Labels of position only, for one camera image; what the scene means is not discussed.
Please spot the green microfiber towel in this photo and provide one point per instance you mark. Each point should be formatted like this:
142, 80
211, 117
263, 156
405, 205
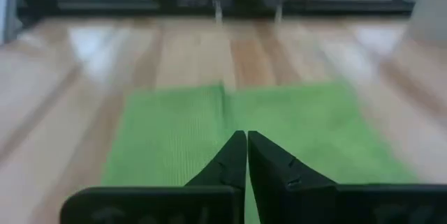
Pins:
167, 130

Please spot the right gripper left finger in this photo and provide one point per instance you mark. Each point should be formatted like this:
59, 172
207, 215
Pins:
157, 206

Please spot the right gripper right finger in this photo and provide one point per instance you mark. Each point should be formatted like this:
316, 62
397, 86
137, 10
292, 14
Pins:
331, 206

